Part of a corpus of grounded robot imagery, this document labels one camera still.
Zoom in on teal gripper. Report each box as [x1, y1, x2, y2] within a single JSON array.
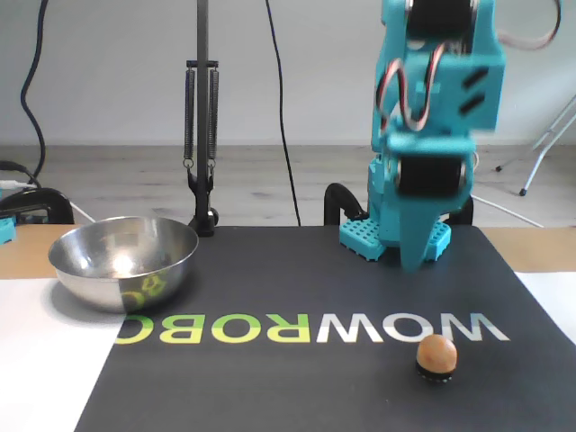
[[385, 130, 477, 274]]

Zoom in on orange ball with black base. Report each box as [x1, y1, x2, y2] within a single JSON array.
[[415, 333, 459, 386]]

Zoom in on metal bowl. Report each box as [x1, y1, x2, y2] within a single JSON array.
[[48, 214, 200, 314]]

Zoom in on white folding stand legs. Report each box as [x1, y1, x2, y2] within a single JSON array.
[[494, 93, 576, 197]]

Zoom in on white paper sheet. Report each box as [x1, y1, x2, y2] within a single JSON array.
[[0, 276, 125, 432], [512, 269, 576, 347]]

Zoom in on black mat with WOWROBO print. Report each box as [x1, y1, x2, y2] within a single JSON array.
[[74, 223, 576, 432]]

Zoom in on black coil spring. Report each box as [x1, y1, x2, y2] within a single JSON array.
[[183, 66, 196, 168], [207, 66, 221, 168]]

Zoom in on black stand pole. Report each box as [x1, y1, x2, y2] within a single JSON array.
[[182, 0, 221, 238]]

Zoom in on large black table clamp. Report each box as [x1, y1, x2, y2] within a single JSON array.
[[0, 186, 76, 225]]

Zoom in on teal printed robot part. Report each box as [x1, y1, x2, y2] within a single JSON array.
[[0, 214, 18, 247]]

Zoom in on white floor cable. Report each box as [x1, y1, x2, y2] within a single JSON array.
[[472, 194, 545, 228]]

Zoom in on white red gripper wire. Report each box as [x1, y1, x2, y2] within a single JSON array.
[[374, 42, 447, 132]]

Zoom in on thin black hanging cable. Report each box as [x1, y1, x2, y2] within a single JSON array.
[[265, 0, 302, 226]]

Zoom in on red black servo wire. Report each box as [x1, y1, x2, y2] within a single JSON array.
[[494, 0, 564, 51]]

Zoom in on thick black hanging cable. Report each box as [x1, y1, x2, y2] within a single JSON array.
[[20, 0, 49, 186]]

